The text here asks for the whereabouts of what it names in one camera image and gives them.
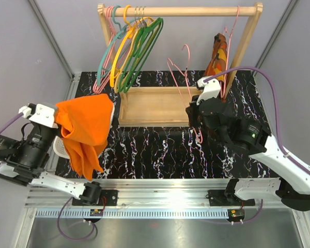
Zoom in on pink wire hanger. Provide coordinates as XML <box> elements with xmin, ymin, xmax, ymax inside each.
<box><xmin>167</xmin><ymin>44</ymin><xmax>204</xmax><ymax>144</ymax></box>

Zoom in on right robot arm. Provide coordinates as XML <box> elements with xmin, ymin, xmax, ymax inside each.
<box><xmin>185</xmin><ymin>95</ymin><xmax>310</xmax><ymax>211</ymax></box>

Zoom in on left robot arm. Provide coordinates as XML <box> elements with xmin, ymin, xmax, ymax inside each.
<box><xmin>0</xmin><ymin>122</ymin><xmax>102</xmax><ymax>206</ymax></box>

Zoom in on camouflage orange trousers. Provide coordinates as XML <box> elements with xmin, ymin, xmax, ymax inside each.
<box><xmin>203</xmin><ymin>33</ymin><xmax>227</xmax><ymax>76</ymax></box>

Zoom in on pink hanger holding camouflage trousers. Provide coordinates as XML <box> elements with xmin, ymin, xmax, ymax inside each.
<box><xmin>221</xmin><ymin>6</ymin><xmax>240</xmax><ymax>102</ymax></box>

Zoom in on green hanger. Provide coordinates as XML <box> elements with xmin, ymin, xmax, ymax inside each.
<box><xmin>118</xmin><ymin>21</ymin><xmax>157</xmax><ymax>93</ymax></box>
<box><xmin>122</xmin><ymin>17</ymin><xmax>164</xmax><ymax>93</ymax></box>

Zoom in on thick yellow hanger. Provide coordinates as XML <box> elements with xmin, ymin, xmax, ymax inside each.
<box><xmin>110</xmin><ymin>5</ymin><xmax>137</xmax><ymax>88</ymax></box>

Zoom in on teal hanger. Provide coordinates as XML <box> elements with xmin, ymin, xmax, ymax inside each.
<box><xmin>97</xmin><ymin>5</ymin><xmax>135</xmax><ymax>87</ymax></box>

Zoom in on white perforated plastic basket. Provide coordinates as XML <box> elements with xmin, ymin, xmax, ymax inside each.
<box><xmin>53</xmin><ymin>103</ymin><xmax>117</xmax><ymax>160</ymax></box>

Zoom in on wooden clothes rack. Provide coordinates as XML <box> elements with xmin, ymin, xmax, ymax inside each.
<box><xmin>97</xmin><ymin>2</ymin><xmax>264</xmax><ymax>127</ymax></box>

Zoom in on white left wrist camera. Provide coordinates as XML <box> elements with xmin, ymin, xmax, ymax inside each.
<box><xmin>19</xmin><ymin>103</ymin><xmax>58</xmax><ymax>129</ymax></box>

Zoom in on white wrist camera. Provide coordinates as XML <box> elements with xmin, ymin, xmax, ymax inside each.
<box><xmin>19</xmin><ymin>103</ymin><xmax>58</xmax><ymax>129</ymax></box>
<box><xmin>196</xmin><ymin>77</ymin><xmax>221</xmax><ymax>105</ymax></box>

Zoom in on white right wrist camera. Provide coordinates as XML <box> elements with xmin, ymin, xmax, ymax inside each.
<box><xmin>196</xmin><ymin>77</ymin><xmax>221</xmax><ymax>105</ymax></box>

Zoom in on pink wire hangers at left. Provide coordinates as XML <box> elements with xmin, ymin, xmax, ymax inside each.
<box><xmin>92</xmin><ymin>4</ymin><xmax>118</xmax><ymax>94</ymax></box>

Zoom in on aluminium mounting rail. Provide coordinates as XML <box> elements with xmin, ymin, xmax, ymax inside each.
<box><xmin>25</xmin><ymin>179</ymin><xmax>285</xmax><ymax>219</ymax></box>

